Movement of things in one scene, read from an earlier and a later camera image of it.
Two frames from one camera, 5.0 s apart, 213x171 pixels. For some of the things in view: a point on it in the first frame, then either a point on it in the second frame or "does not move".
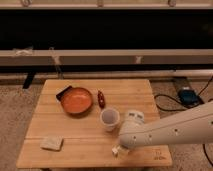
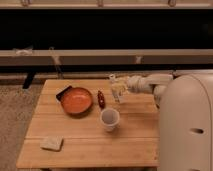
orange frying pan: x=75 y=101 does not move
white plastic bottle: x=119 y=149 → x=119 y=90
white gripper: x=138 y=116 → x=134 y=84
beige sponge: x=54 y=143 does not move
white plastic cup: x=109 y=118 does not move
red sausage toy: x=101 y=99 does not move
